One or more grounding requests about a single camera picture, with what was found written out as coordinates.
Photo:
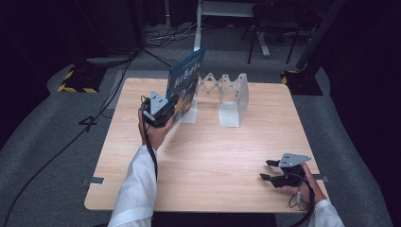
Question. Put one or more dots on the translucent white expandable book stand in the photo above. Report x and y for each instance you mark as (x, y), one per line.
(230, 107)

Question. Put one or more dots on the black slanted stand pole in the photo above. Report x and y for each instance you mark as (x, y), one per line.
(318, 34)

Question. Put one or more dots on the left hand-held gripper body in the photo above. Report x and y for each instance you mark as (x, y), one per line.
(157, 108)

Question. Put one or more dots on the black chair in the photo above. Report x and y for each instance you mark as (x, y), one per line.
(274, 28)

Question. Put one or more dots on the person's dark lap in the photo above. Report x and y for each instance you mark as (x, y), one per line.
(214, 220)

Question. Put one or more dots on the white desk frame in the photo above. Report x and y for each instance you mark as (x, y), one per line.
(197, 28)

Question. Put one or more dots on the blue cartoon picture book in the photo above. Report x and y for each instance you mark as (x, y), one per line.
(184, 82)

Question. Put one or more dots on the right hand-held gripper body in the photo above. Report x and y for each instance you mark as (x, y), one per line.
(290, 176)

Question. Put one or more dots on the grey tape piece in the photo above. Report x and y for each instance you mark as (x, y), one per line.
(96, 180)
(321, 178)

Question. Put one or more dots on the person's right hand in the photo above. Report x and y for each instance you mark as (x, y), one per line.
(310, 186)

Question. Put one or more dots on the person's left hand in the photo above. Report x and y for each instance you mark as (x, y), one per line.
(154, 135)

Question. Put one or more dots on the black stand base striped edge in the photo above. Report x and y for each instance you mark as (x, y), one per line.
(304, 83)
(83, 78)

